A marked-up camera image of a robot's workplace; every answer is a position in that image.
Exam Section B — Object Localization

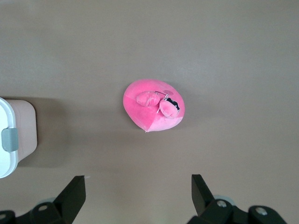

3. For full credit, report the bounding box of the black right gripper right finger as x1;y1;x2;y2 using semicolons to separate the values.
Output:
188;174;287;224

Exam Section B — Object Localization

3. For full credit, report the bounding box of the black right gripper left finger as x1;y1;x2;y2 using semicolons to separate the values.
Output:
0;175;86;224

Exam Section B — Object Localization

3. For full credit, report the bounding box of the white lid with grey clips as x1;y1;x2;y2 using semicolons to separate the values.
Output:
0;97;19;179

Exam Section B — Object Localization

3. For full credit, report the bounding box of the pink plush toy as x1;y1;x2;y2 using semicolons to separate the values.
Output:
122;79;185;133

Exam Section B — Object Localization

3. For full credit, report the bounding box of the pink plastic box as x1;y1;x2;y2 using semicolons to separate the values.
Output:
4;99;38;168

